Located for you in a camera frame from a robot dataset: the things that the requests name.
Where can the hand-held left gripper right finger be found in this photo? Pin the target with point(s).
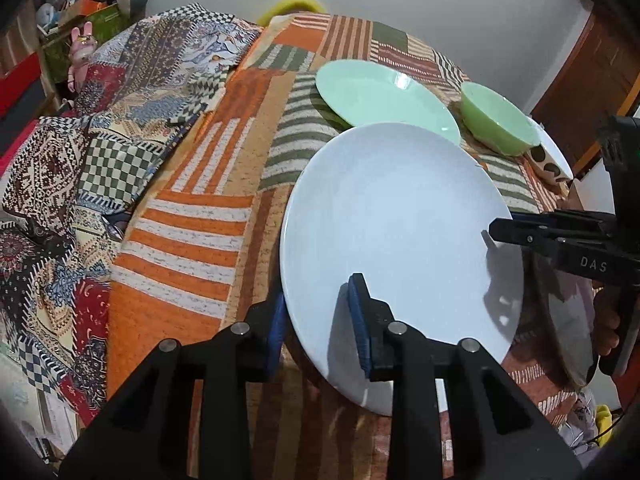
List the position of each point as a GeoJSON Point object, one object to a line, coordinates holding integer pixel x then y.
{"type": "Point", "coordinates": [357, 325]}

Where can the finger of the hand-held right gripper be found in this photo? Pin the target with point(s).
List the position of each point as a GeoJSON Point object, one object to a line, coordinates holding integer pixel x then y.
{"type": "Point", "coordinates": [520, 235]}
{"type": "Point", "coordinates": [565, 219]}

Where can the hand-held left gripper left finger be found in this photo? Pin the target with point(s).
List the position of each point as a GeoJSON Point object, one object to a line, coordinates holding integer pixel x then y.
{"type": "Point", "coordinates": [277, 330]}

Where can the large white plate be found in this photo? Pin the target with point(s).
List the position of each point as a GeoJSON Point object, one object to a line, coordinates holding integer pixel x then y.
{"type": "Point", "coordinates": [400, 220]}

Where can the green bowl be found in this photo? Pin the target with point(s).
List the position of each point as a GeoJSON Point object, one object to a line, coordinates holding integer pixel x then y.
{"type": "Point", "coordinates": [495, 120]}

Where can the person's right hand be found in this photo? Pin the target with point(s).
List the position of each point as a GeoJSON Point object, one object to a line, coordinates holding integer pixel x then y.
{"type": "Point", "coordinates": [606, 320]}

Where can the white bowl with brown spots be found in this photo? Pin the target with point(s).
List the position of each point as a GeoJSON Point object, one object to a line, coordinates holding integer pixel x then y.
{"type": "Point", "coordinates": [550, 157]}

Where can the orange striped blanket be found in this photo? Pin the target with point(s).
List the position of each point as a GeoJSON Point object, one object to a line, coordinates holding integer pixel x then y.
{"type": "Point", "coordinates": [210, 240]}

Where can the brown wooden door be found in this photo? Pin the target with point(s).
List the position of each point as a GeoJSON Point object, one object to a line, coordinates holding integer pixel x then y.
{"type": "Point", "coordinates": [595, 70]}

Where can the mint green plate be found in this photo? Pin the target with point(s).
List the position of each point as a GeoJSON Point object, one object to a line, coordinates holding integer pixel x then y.
{"type": "Point", "coordinates": [370, 90]}

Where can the patchwork printed blanket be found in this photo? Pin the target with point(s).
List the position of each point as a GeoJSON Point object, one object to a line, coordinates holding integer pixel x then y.
{"type": "Point", "coordinates": [125, 125]}

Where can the yellow fuzzy pillow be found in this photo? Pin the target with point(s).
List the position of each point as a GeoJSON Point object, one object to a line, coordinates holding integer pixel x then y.
{"type": "Point", "coordinates": [292, 6]}

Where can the pink bunny figure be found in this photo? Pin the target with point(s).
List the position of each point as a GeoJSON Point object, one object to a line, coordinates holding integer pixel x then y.
{"type": "Point", "coordinates": [81, 50]}

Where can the orange and green box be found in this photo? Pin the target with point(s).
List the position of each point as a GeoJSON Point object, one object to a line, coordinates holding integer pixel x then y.
{"type": "Point", "coordinates": [92, 22]}

